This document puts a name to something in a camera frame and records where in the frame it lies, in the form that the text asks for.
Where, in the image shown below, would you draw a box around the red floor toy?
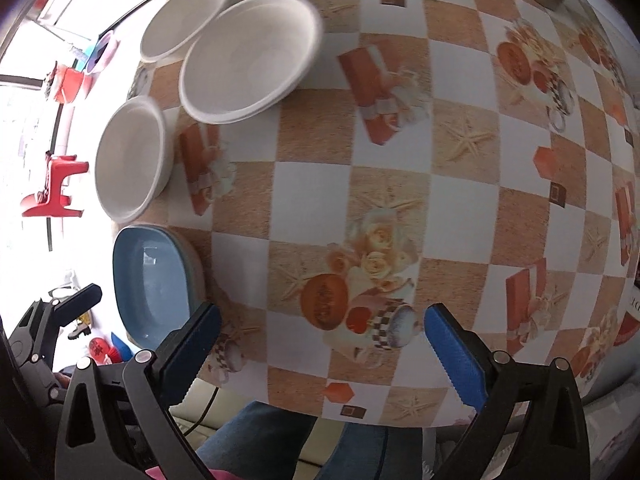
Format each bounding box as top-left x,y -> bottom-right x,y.
87,337 -> 123,365

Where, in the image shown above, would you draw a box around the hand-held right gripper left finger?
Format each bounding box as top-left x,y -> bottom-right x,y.
54,301 -> 223,480

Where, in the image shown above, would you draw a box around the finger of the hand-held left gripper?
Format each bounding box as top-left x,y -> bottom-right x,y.
47,283 -> 104,329

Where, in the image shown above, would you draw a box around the checkered printed tablecloth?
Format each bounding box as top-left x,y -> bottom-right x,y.
127,0 -> 640,428

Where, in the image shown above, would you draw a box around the person's legs in jeans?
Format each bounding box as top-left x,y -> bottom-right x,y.
195,400 -> 426,480

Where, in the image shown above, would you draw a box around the black cable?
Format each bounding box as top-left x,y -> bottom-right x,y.
175,387 -> 222,436

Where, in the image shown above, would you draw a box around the red plastic stool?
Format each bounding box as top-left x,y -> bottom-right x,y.
20,156 -> 90,218

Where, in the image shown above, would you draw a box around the red bucket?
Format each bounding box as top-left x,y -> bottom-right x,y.
52,62 -> 94,105

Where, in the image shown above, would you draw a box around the purple plastic basin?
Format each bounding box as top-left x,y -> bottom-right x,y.
85,31 -> 120,75

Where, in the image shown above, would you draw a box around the large white bowl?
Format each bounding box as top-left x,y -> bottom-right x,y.
178,0 -> 325,125

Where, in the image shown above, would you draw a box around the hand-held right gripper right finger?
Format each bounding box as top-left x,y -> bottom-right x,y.
424,303 -> 599,480

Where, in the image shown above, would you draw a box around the blue plate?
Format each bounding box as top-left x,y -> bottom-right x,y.
112,225 -> 202,349

